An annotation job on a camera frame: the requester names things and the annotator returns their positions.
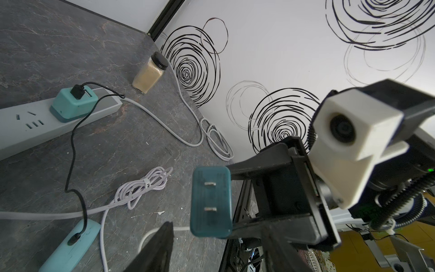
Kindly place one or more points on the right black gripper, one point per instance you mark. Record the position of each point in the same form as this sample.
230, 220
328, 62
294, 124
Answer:
290, 202

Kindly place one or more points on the blue earbud case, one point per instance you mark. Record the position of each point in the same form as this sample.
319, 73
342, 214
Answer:
67, 255

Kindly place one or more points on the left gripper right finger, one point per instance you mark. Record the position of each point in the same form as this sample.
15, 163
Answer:
281, 256

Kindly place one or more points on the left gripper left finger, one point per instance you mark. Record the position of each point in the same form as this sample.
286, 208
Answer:
155, 256

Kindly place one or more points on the white power strip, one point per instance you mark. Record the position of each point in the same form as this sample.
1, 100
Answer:
28, 125

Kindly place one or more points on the beige spice jar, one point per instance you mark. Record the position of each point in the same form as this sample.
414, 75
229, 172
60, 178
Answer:
150, 73

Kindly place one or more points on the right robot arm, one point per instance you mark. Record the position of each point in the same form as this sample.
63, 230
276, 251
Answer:
394, 183

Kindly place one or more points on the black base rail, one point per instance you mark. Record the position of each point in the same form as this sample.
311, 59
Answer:
235, 254

